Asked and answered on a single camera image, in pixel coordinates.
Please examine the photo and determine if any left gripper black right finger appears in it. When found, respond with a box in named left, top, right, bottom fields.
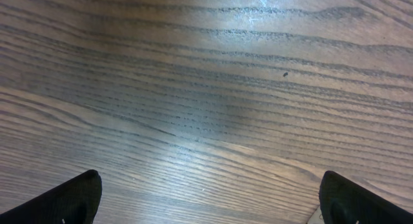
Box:
left=319, top=170, right=412, bottom=224

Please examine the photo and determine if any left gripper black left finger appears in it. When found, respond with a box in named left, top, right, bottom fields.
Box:
left=1, top=170, right=102, bottom=224

